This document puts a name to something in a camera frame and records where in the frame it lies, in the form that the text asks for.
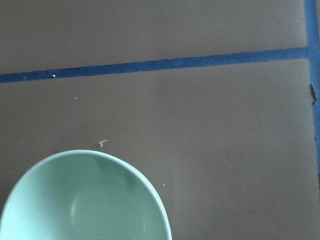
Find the green bowl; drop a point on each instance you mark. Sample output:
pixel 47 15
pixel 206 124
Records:
pixel 84 195

